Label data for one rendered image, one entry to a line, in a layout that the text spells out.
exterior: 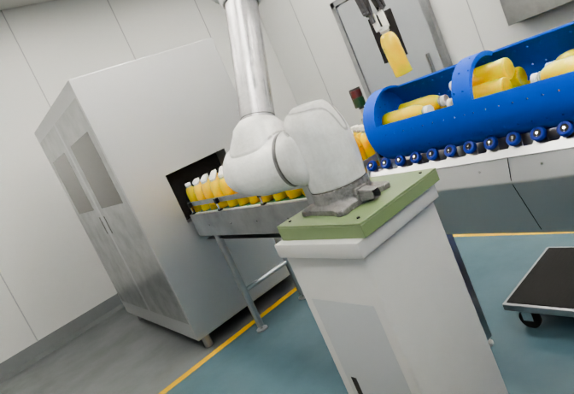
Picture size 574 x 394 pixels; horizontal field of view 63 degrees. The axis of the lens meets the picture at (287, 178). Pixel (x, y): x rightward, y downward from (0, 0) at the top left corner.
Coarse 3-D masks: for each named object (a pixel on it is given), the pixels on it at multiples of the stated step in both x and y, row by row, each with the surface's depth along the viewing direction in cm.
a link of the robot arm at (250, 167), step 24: (216, 0) 145; (240, 0) 136; (240, 24) 135; (240, 48) 134; (264, 48) 137; (240, 72) 133; (264, 72) 133; (240, 96) 132; (264, 96) 131; (240, 120) 133; (264, 120) 127; (240, 144) 127; (264, 144) 123; (240, 168) 126; (264, 168) 122; (240, 192) 132; (264, 192) 128
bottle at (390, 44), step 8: (384, 32) 183; (392, 32) 183; (384, 40) 183; (392, 40) 182; (384, 48) 184; (392, 48) 183; (400, 48) 183; (392, 56) 184; (400, 56) 183; (392, 64) 185; (400, 64) 184; (408, 64) 184; (400, 72) 185; (408, 72) 184
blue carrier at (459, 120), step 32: (544, 32) 138; (480, 64) 160; (544, 64) 149; (384, 96) 188; (416, 96) 188; (448, 96) 179; (512, 96) 132; (544, 96) 126; (384, 128) 172; (416, 128) 162; (448, 128) 153; (480, 128) 146; (512, 128) 141
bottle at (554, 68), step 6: (558, 60) 128; (564, 60) 126; (570, 60) 124; (546, 66) 130; (552, 66) 128; (558, 66) 126; (564, 66) 125; (570, 66) 124; (540, 72) 133; (546, 72) 129; (552, 72) 128; (558, 72) 126; (564, 72) 125; (540, 78) 132; (546, 78) 130
